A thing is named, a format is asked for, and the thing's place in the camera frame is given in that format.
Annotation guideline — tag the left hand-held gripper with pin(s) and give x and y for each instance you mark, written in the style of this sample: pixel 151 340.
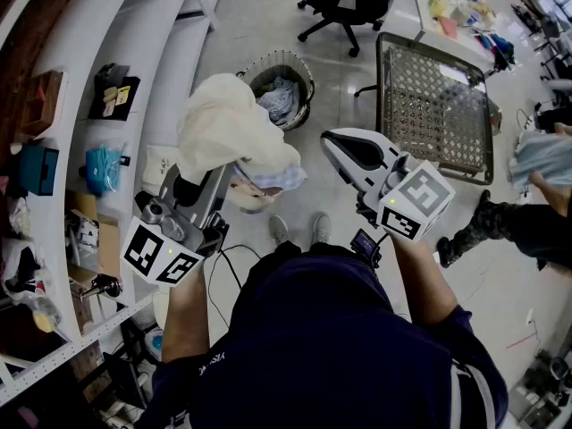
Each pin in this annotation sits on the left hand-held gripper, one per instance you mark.
pixel 147 248

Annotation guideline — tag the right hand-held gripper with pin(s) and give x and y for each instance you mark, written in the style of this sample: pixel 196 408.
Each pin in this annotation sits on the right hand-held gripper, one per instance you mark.
pixel 420 195

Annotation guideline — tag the cream clothes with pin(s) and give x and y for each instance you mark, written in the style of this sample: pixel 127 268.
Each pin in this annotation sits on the cream clothes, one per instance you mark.
pixel 223 123

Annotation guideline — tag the round striped laundry basket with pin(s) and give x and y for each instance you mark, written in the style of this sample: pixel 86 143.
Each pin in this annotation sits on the round striped laundry basket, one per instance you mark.
pixel 306 87

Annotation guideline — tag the light blue plaid clothes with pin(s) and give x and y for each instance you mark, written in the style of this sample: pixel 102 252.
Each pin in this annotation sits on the light blue plaid clothes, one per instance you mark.
pixel 277 179

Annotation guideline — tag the person's right forearm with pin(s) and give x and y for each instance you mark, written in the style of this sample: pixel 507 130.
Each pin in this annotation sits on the person's right forearm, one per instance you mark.
pixel 424 280

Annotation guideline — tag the person's left forearm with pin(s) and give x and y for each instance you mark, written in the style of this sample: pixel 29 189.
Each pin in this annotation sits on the person's left forearm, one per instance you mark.
pixel 185 311

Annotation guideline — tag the small white printed packet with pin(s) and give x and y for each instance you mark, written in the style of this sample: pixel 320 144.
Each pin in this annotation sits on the small white printed packet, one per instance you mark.
pixel 158 165

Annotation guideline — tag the black furniture leg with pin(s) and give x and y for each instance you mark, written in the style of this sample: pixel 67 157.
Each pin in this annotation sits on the black furniture leg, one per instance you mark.
pixel 366 91

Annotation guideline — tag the person's right grey shoe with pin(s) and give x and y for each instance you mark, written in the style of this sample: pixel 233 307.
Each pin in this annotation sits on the person's right grey shoe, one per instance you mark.
pixel 322 228

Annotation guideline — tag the person's grey shoe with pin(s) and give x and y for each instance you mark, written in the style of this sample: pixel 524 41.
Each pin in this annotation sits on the person's grey shoe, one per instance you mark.
pixel 278 229
pixel 322 228

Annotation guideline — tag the dark lattice plastic bin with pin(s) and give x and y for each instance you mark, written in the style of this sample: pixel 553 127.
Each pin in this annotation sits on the dark lattice plastic bin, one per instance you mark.
pixel 433 105

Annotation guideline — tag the bag of blue items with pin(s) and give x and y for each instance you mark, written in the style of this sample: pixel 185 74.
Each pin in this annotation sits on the bag of blue items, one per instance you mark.
pixel 103 170

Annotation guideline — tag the person's left grey shoe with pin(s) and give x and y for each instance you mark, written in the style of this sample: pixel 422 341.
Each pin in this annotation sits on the person's left grey shoe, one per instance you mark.
pixel 278 229

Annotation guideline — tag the small black display device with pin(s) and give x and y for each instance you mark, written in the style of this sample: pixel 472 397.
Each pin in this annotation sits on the small black display device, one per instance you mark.
pixel 365 244

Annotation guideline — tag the brown cardboard box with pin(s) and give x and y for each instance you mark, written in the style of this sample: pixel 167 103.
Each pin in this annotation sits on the brown cardboard box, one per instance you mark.
pixel 107 244

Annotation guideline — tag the person's black trousers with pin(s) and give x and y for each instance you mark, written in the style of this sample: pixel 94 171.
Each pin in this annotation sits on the person's black trousers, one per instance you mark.
pixel 313 249

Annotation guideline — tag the black tray with yellow tags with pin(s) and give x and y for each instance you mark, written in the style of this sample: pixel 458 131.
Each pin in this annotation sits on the black tray with yellow tags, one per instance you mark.
pixel 114 98

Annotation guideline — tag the dark metal funnel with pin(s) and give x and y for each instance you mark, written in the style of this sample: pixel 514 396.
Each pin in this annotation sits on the dark metal funnel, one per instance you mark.
pixel 105 286

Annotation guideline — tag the white table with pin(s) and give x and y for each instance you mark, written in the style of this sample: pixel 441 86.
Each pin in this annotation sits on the white table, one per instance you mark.
pixel 420 11

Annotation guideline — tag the pink paper sheet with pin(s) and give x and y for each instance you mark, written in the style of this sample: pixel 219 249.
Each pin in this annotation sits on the pink paper sheet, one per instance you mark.
pixel 448 27

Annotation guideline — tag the teal box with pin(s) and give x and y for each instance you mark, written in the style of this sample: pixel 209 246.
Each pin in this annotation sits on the teal box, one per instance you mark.
pixel 39 170

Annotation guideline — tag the brown wooden box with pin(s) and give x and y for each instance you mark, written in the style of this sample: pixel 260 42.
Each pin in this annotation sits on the brown wooden box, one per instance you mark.
pixel 42 103

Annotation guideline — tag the white metal shelf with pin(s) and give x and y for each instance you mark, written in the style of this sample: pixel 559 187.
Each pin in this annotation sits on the white metal shelf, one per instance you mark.
pixel 89 38

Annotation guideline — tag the light blue cloth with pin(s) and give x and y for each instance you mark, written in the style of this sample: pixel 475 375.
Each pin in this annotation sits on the light blue cloth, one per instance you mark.
pixel 545 159

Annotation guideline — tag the yellow sponge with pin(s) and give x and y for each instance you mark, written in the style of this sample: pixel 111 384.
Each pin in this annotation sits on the yellow sponge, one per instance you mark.
pixel 44 322

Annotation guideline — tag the person's navy shirt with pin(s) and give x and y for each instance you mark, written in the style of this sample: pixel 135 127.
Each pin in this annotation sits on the person's navy shirt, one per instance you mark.
pixel 322 351

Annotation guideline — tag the grey metal equipment pile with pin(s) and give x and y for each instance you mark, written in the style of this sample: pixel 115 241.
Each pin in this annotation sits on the grey metal equipment pile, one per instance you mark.
pixel 545 387

